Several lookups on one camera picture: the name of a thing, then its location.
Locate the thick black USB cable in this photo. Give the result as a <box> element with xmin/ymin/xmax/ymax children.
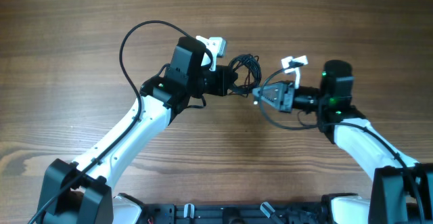
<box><xmin>227</xmin><ymin>53</ymin><xmax>263</xmax><ymax>98</ymax></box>

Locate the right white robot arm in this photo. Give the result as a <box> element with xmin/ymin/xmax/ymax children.
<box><xmin>252</xmin><ymin>59</ymin><xmax>432</xmax><ymax>223</ymax></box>

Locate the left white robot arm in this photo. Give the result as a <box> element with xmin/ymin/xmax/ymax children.
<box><xmin>30</xmin><ymin>36</ymin><xmax>237</xmax><ymax>224</ymax></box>

